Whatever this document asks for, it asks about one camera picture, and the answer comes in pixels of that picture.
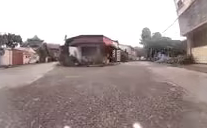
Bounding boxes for building with red awning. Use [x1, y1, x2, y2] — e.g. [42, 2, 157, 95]
[59, 34, 123, 66]

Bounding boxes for grey concrete road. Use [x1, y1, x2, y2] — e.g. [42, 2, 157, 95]
[0, 60, 207, 128]

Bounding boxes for row of low houses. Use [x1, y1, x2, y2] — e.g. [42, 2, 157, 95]
[0, 42, 61, 68]

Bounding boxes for trees behind low houses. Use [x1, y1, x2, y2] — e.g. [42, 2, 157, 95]
[0, 32, 45, 50]

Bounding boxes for tall grey building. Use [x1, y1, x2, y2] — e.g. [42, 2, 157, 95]
[173, 0, 207, 65]

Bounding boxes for overhead wires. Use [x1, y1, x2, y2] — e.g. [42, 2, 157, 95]
[161, 15, 181, 35]

